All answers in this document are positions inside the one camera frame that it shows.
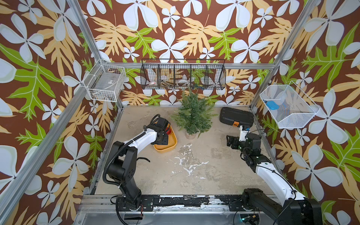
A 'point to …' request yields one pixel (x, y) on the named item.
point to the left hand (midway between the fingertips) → (162, 139)
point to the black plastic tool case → (236, 117)
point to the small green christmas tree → (195, 115)
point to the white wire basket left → (105, 82)
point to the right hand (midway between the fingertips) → (232, 135)
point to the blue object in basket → (272, 105)
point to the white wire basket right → (296, 109)
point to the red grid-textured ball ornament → (168, 131)
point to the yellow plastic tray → (172, 142)
